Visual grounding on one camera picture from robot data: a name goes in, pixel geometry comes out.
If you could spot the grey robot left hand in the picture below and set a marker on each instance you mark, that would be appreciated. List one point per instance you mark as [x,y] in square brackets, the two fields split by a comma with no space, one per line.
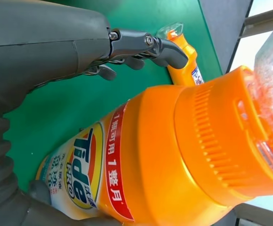
[44,46]

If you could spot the orange detergent bottle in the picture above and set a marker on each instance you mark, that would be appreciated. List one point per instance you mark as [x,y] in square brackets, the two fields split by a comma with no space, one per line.
[185,76]
[162,149]

